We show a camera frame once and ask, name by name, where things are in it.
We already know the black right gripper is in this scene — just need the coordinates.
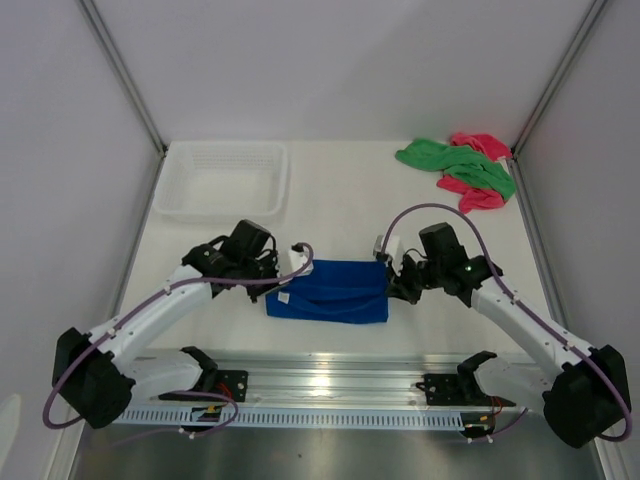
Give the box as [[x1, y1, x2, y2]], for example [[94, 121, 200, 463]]
[[383, 252, 443, 306]]

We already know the blue towel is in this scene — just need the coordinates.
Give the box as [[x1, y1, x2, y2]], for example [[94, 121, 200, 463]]
[[265, 260, 389, 325]]

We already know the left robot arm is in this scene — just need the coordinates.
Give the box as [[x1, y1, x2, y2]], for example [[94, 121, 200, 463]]
[[52, 220, 278, 429]]

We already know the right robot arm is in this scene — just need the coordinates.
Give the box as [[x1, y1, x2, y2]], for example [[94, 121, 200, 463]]
[[376, 223, 633, 448]]

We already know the pink towel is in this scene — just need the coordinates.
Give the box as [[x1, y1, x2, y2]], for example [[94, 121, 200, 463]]
[[436, 132, 511, 214]]

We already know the white plastic basket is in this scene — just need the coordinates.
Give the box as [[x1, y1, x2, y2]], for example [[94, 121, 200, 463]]
[[153, 141, 290, 224]]

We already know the green towel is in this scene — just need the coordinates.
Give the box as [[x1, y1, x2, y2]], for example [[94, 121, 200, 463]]
[[395, 138, 516, 201]]

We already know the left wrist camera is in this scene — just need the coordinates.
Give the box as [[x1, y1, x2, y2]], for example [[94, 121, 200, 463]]
[[286, 243, 314, 276]]

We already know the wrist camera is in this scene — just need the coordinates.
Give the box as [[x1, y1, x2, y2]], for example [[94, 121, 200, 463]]
[[373, 235, 405, 262], [286, 243, 314, 276]]

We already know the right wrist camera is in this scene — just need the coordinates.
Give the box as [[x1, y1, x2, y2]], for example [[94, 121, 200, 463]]
[[373, 235, 405, 262]]

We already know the aluminium front rail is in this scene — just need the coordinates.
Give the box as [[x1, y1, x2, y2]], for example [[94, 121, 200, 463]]
[[206, 350, 466, 409]]

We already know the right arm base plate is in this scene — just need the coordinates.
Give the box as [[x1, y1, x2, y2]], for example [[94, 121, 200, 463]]
[[415, 373, 515, 407]]

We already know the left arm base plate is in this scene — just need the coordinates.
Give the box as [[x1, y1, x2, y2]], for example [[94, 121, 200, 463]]
[[158, 368, 249, 403]]

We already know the aluminium frame rail right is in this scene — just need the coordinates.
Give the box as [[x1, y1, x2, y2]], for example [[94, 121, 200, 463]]
[[507, 156, 569, 327]]

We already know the slotted cable duct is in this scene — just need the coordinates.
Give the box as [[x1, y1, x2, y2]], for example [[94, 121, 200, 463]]
[[116, 406, 464, 431]]

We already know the aluminium frame post right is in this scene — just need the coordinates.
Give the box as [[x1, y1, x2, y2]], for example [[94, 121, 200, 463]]
[[511, 0, 612, 160]]

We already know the aluminium frame post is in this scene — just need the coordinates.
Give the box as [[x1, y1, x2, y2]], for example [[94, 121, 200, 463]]
[[75, 0, 167, 158], [511, 0, 612, 160]]

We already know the aluminium frame post left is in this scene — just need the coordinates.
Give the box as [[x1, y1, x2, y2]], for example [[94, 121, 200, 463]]
[[75, 0, 167, 158]]

